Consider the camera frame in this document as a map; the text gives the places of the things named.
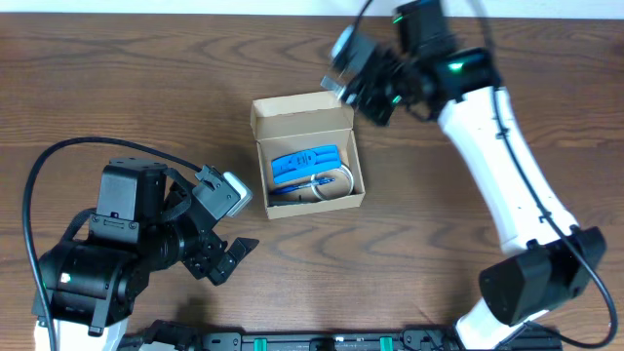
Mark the white tape roll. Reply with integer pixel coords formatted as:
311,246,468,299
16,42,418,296
310,164,355,201

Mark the blue ballpoint pen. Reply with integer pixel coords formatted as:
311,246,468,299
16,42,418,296
270,177,335,195

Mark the blue plastic case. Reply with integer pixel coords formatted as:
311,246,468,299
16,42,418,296
271,144,342,184

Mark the brown cardboard box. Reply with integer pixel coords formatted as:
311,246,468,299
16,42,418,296
251,92,366,219

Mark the white Toyo whiteboard marker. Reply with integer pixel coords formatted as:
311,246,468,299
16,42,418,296
321,76,346,99

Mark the grey Sharpie marker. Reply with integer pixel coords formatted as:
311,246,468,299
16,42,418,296
269,195,318,207

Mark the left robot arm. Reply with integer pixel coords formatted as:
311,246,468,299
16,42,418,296
39,158,258,350

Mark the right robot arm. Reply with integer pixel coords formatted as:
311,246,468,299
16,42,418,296
331,1,618,350

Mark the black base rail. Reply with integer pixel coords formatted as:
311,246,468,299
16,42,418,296
116,319,565,351

